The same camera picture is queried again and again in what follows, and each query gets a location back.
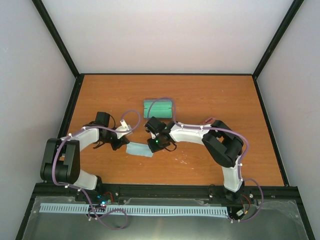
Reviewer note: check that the light blue cable duct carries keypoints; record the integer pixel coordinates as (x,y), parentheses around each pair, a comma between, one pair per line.
(137,210)

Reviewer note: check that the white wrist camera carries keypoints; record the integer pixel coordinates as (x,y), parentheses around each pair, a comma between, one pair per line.
(123,130)
(153,136)

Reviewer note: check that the black mounting rail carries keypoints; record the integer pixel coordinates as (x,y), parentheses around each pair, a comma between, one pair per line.
(208,193)

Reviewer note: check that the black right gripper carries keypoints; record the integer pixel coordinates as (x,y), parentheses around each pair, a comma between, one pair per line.
(153,148)

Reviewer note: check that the pink transparent sunglasses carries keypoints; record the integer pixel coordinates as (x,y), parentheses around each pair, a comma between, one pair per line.
(210,120)

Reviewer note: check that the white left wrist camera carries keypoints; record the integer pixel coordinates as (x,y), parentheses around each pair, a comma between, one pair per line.
(123,130)

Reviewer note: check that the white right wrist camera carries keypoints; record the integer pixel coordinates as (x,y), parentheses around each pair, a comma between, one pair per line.
(153,136)

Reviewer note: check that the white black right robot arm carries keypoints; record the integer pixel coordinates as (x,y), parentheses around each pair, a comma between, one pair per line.
(224,146)

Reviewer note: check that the metal front plate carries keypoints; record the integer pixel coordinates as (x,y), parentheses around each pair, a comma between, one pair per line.
(277,220)

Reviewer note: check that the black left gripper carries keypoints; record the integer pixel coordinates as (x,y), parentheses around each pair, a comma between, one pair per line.
(123,140)

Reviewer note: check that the teal glasses case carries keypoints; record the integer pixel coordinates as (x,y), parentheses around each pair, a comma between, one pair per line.
(159,109)

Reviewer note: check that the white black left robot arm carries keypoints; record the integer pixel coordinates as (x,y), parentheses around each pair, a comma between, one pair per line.
(61,163)

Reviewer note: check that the light blue cleaning cloth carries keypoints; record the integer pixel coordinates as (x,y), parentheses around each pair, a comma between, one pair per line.
(138,149)

